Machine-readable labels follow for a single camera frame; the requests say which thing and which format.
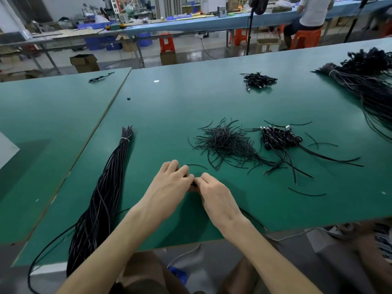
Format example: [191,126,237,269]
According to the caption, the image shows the person's brown shorts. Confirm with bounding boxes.
[113,251,191,294]

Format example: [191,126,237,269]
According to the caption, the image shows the person's right forearm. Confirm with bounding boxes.
[225,220,322,294]

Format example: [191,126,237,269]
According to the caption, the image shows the red plastic stool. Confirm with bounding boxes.
[158,33,176,54]

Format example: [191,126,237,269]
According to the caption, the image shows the person's left hand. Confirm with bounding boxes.
[134,159,196,227]

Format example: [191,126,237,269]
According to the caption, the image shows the pile of black wire ties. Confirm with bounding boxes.
[189,117,276,172]

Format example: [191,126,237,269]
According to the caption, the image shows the orange plastic stool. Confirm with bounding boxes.
[290,29,322,50]
[233,29,248,47]

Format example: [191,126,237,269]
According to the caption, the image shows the small cable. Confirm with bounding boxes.
[87,71,115,84]

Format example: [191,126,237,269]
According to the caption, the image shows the long black cable bundle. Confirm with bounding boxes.
[27,125,134,288]

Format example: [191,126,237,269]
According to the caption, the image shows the large white box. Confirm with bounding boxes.
[0,131,20,170]

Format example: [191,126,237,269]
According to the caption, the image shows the person's right leg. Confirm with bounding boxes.
[354,222,392,294]

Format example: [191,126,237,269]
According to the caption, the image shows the blue plastic item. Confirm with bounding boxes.
[168,266,189,285]

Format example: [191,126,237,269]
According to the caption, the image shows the small cardboard box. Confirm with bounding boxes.
[160,51,178,66]

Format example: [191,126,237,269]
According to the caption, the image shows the large heap of black cables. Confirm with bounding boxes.
[312,47,392,142]

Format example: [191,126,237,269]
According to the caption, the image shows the black tripod stand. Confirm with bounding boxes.
[344,0,372,43]

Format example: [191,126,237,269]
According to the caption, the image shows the person's left forearm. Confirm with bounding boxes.
[56,208,154,294]

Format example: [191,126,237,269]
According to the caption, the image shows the person's right hand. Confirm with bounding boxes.
[194,172,248,234]

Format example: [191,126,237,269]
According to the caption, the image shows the long blue workbench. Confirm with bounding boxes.
[101,0,392,34]

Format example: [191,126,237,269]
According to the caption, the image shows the black fan on stand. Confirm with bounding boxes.
[245,0,270,56]

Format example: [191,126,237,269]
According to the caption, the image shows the small pile of knotted cables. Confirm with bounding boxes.
[241,71,278,92]

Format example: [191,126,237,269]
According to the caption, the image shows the open cardboard box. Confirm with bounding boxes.
[69,53,100,74]

